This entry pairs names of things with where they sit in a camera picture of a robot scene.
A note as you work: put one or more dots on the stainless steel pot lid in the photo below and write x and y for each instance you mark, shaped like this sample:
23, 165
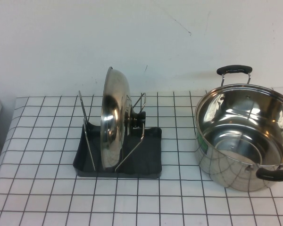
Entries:
113, 117

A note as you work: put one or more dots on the white black-grid tablecloth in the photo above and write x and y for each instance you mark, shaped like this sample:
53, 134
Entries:
49, 188

